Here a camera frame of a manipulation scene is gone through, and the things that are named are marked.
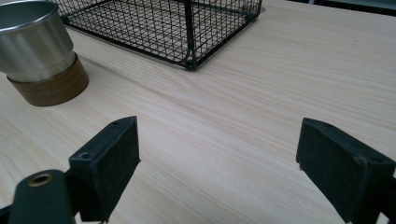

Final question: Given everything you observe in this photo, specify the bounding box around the metal cup with cork base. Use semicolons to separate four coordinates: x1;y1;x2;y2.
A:
0;0;91;107

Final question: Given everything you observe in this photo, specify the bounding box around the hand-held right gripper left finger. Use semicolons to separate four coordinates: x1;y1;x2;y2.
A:
68;116;141;224

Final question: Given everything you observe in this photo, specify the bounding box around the black wire mesh basket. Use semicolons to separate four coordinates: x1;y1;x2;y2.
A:
50;0;263;71

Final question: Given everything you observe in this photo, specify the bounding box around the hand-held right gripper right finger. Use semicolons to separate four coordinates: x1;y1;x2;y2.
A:
295;117;396;224

